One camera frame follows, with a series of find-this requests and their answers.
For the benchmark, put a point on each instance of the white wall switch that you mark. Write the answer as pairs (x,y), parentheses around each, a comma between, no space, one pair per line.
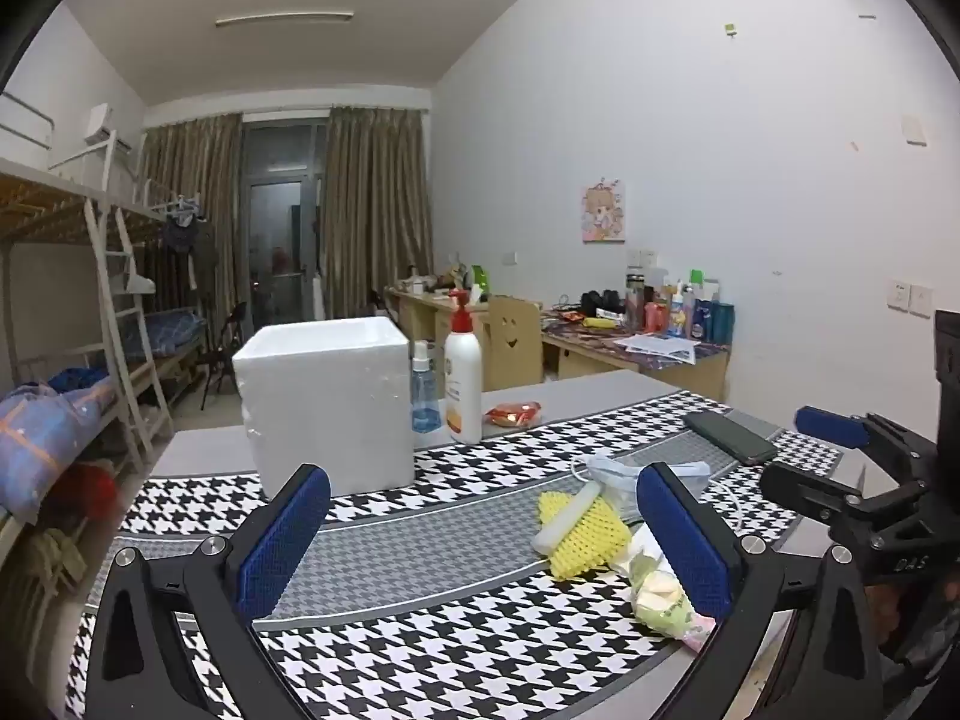
(907,296)

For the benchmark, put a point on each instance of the red snack packet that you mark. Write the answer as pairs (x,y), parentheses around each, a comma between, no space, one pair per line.
(514,412)

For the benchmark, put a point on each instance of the brown curtain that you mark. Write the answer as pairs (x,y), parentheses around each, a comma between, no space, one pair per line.
(375,202)
(195,202)

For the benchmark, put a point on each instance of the pile of small desk items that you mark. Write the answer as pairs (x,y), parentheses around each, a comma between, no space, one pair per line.
(442,281)

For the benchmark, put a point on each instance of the white cloth on ladder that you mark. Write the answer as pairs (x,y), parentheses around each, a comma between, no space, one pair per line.
(139,285)

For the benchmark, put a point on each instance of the wooden chair with smiley face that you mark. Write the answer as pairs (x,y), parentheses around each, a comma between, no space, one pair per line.
(510,345)

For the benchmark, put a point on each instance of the white metal ladder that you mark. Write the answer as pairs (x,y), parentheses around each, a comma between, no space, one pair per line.
(124,330)

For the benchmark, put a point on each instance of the blue bed mattress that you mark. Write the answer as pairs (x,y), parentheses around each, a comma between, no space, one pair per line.
(172,330)

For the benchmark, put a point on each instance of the white foam tube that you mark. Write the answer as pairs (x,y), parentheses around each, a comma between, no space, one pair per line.
(566,521)

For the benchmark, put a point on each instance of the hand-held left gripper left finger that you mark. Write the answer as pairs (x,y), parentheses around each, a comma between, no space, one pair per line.
(285,540)

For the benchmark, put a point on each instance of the yellow foam net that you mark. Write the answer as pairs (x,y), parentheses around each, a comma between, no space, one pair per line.
(581,540)

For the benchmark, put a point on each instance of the hanging dark clothes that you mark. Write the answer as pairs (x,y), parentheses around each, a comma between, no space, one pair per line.
(184,232)

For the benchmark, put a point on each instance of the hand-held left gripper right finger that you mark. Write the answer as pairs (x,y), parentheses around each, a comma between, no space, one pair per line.
(686,540)

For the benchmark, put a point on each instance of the red bag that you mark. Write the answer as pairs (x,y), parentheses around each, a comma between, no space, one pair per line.
(94,484)

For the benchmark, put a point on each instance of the face mask pack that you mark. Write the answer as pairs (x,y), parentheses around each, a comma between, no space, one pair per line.
(615,469)

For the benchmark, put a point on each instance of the black bag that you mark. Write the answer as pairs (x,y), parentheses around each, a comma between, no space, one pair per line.
(600,304)

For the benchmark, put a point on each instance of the blue checked quilt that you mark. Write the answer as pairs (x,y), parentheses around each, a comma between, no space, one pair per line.
(52,427)

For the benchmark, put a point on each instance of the white pump bottle red cap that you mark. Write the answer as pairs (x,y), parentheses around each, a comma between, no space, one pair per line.
(463,390)

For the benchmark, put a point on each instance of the black folding chair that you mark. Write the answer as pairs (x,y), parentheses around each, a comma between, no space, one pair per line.
(225,345)

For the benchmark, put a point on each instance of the olive cloth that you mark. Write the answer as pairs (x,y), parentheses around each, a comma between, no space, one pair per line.
(52,551)

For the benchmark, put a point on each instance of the black smartphone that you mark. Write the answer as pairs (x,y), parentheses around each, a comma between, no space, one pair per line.
(731,435)

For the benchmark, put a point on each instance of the white printed papers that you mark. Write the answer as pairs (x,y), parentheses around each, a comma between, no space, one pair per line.
(660,345)

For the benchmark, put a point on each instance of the houndstooth table cloth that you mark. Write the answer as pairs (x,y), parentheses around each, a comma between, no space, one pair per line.
(450,615)

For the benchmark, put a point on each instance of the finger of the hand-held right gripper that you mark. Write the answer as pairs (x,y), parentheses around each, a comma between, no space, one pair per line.
(802,491)
(829,426)

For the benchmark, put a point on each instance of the white metal bunk bed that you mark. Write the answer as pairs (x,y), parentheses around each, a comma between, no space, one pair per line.
(45,210)

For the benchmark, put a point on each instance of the yellow tube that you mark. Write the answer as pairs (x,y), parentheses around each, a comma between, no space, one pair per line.
(598,322)

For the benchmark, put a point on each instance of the green bottle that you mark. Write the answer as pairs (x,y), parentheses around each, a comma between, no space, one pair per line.
(478,277)

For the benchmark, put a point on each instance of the white wall plate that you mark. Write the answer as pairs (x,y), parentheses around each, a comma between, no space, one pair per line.
(913,127)

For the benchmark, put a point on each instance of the white air conditioner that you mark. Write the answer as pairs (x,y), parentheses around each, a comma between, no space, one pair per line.
(101,124)

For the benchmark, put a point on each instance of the blue spray bottle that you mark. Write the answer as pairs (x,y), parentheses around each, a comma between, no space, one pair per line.
(425,397)

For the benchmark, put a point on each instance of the glass balcony door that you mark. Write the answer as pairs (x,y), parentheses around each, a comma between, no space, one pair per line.
(281,225)

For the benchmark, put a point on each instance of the cluster of toiletry bottles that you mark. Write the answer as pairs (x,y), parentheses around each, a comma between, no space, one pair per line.
(675,311)

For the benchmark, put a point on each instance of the ceiling tube light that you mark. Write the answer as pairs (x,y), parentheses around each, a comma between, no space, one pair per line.
(285,17)

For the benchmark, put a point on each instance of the pink cartoon wall poster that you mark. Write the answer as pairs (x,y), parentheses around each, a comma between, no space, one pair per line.
(602,211)

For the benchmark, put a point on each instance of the wooden desk with printed mat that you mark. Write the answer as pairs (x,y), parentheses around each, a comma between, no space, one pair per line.
(585,364)

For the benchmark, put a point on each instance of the white foam box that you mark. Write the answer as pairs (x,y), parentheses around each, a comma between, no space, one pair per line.
(330,405)

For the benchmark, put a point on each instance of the dark printed desk mat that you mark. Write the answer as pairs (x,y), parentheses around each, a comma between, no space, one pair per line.
(570,331)

